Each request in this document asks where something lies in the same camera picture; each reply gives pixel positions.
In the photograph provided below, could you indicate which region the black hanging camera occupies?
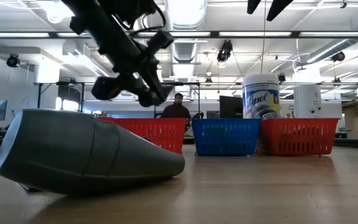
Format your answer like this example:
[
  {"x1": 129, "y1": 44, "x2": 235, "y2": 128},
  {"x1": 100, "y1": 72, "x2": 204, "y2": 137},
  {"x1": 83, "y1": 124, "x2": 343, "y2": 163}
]
[{"x1": 216, "y1": 39, "x2": 234, "y2": 63}]

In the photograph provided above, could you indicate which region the person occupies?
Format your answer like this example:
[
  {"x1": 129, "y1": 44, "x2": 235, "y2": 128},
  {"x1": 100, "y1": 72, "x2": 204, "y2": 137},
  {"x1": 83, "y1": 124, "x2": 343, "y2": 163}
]
[{"x1": 160, "y1": 92, "x2": 193, "y2": 132}]

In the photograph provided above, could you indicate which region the black monitor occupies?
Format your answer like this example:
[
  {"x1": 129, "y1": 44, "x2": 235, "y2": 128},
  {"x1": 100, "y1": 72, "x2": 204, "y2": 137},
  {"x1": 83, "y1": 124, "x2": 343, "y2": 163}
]
[{"x1": 219, "y1": 95, "x2": 244, "y2": 119}]

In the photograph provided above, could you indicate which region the black ceiling spotlight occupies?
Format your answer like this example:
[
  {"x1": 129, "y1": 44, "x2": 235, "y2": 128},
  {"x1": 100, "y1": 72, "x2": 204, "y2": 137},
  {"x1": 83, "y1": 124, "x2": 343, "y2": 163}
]
[
  {"x1": 6, "y1": 54, "x2": 21, "y2": 68},
  {"x1": 330, "y1": 50, "x2": 346, "y2": 63}
]

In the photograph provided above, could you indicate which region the Lysol wipes canister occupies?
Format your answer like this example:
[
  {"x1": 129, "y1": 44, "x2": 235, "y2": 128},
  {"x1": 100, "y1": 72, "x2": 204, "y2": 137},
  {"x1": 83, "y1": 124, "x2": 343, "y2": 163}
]
[{"x1": 242, "y1": 73, "x2": 281, "y2": 120}]

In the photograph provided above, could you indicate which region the white cylindrical tank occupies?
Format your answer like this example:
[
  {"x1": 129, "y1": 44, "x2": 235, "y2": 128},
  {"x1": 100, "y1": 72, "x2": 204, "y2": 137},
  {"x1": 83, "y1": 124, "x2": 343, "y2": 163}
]
[{"x1": 293, "y1": 85, "x2": 323, "y2": 119}]

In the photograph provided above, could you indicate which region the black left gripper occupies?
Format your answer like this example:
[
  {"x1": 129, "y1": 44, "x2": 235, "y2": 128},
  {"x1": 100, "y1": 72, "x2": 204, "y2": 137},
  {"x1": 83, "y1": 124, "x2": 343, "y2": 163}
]
[{"x1": 91, "y1": 29, "x2": 175, "y2": 104}]

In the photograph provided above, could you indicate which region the blue plastic basket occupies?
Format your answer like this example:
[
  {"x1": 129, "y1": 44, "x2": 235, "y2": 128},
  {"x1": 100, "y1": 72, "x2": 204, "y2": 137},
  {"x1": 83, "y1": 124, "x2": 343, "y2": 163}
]
[{"x1": 191, "y1": 118, "x2": 262, "y2": 157}]

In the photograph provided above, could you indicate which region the black aluminium table frame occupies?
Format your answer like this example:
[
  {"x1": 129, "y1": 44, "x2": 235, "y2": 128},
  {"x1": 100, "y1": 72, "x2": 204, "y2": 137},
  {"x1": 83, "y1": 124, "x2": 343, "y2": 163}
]
[{"x1": 0, "y1": 136, "x2": 358, "y2": 151}]

